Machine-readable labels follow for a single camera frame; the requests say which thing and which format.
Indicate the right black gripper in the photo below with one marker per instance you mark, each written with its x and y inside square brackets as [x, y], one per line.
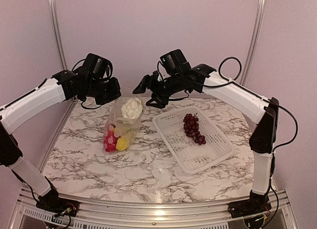
[144, 84]

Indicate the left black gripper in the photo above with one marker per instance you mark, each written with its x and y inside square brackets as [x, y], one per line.
[115, 92]

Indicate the white toy cauliflower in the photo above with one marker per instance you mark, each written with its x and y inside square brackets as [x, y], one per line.
[132, 108]

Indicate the clear zip top bag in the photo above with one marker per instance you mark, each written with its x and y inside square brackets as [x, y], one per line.
[123, 127]

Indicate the red toy bell pepper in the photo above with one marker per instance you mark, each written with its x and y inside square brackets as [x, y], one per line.
[110, 141]

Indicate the dark red toy grapes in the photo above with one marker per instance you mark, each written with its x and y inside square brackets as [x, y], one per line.
[191, 128]

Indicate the yellow toy fruit front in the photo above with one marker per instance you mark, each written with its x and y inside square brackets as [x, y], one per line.
[122, 144]

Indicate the white plastic basket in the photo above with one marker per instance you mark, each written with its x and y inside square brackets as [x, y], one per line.
[191, 157]

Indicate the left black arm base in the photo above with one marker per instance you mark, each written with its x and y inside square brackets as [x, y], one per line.
[54, 203]

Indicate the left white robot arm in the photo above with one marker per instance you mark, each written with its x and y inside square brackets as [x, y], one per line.
[61, 87]

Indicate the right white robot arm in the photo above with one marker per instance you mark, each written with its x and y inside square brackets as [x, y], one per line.
[205, 79]

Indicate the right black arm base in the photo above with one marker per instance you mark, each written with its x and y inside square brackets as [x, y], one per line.
[256, 203]

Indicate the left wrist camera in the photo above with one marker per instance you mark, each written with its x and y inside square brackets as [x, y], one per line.
[99, 67]

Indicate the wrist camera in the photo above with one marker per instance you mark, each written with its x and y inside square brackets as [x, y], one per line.
[99, 67]
[175, 63]

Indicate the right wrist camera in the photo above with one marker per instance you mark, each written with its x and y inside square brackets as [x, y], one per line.
[175, 63]

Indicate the left aluminium frame post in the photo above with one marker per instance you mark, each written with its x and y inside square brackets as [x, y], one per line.
[57, 33]

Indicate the aluminium frame post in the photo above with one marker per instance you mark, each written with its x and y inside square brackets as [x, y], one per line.
[57, 33]
[259, 18]

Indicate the front aluminium rail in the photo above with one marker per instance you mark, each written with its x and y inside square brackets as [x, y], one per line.
[101, 214]

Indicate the right aluminium frame post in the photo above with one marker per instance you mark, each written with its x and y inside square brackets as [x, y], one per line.
[259, 18]

